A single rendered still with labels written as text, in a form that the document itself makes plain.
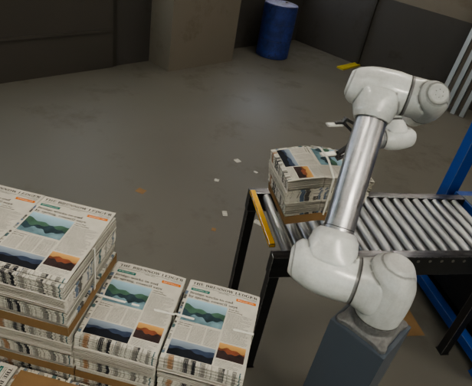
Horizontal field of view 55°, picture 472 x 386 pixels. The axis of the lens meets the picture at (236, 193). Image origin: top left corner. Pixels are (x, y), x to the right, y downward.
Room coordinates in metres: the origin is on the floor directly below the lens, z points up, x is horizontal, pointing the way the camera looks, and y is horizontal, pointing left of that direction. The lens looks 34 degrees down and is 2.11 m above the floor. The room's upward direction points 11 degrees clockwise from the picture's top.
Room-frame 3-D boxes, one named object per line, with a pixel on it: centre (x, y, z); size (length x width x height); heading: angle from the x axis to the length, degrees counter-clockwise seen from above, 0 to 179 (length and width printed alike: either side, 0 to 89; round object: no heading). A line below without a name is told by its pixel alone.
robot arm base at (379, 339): (1.07, -0.54, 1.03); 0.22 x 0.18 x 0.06; 142
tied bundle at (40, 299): (1.10, 0.57, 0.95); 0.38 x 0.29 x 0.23; 175
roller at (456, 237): (2.08, -1.16, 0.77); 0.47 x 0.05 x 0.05; 16
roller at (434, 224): (2.06, -1.10, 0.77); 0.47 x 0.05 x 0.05; 16
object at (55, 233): (1.11, 0.57, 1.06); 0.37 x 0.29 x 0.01; 175
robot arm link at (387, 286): (1.06, -0.51, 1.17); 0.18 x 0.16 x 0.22; 79
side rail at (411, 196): (2.21, -0.71, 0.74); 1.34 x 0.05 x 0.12; 106
